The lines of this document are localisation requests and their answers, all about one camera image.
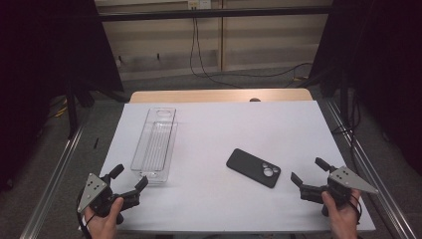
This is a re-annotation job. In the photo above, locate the person's right hand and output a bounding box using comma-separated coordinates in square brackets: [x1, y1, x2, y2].
[320, 188, 362, 239]

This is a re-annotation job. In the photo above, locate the black horizontal bar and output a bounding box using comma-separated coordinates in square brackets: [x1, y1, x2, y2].
[98, 5, 333, 23]

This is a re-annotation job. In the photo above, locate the white wall outlet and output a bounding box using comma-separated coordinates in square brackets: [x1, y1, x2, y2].
[187, 0, 212, 10]

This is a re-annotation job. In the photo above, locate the clear plastic tray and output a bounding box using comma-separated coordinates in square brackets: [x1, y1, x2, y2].
[129, 107, 179, 184]

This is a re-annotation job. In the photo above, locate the black wall cable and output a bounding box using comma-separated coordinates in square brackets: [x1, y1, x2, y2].
[189, 18, 245, 90]
[195, 18, 314, 80]

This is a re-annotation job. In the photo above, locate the black phone case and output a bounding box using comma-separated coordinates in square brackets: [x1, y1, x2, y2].
[225, 147, 282, 189]

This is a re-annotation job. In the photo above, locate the black floor cable bundle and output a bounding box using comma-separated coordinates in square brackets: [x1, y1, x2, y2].
[330, 89, 363, 137]

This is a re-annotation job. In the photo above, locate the yellow cable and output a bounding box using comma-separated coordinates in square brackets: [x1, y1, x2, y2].
[52, 99, 70, 120]

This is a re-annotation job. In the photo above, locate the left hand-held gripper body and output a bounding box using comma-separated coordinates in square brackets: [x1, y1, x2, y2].
[77, 172, 140, 225]

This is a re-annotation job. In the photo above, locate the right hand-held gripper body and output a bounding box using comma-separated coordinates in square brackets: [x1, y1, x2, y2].
[299, 165, 379, 218]

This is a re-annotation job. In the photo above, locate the metal floor rail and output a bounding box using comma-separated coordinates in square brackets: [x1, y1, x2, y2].
[19, 109, 92, 239]
[322, 99, 418, 239]

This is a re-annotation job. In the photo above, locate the black metal stand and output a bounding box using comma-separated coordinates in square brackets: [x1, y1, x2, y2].
[64, 83, 98, 139]

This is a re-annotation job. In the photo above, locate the black gripper cord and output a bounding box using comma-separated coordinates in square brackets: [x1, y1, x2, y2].
[76, 188, 98, 239]
[347, 193, 363, 224]

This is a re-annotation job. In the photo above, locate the person's left hand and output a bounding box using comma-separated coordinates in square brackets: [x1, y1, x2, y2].
[83, 197, 124, 239]

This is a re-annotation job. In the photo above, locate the black curtain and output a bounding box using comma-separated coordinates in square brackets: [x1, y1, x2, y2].
[0, 0, 124, 192]
[308, 0, 422, 175]

